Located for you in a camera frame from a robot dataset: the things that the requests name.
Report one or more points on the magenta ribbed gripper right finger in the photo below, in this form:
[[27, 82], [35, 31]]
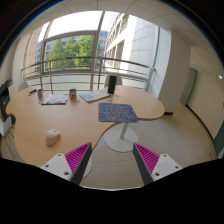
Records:
[[153, 166]]

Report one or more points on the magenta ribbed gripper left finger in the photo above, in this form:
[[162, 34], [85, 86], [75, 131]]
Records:
[[71, 166]]

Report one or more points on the blue patterned mouse pad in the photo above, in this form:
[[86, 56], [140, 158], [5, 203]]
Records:
[[112, 112]]

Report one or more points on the red white cup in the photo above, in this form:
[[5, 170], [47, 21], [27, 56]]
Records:
[[73, 94]]

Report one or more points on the blue open magazine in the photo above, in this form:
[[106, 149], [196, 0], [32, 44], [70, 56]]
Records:
[[94, 95]]

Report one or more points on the grey mug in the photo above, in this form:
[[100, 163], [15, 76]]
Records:
[[40, 94]]

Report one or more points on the black rectangular speaker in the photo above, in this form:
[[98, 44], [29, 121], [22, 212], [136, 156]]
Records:
[[111, 84]]

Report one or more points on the metal window railing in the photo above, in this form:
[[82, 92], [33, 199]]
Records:
[[84, 73]]

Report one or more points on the green door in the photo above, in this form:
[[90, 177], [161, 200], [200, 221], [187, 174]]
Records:
[[188, 86]]

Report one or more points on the white round table pedestal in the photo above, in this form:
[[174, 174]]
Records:
[[120, 138]]

